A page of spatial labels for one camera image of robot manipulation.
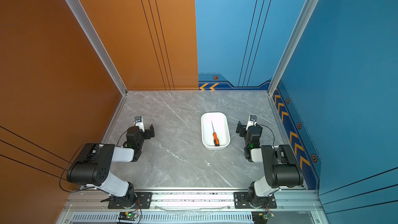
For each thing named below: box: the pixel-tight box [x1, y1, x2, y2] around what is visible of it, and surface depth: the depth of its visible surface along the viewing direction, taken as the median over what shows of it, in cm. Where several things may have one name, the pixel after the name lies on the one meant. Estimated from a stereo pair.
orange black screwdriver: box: [210, 120, 220, 147], surface depth 93 cm
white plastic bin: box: [201, 112, 231, 150], surface depth 99 cm
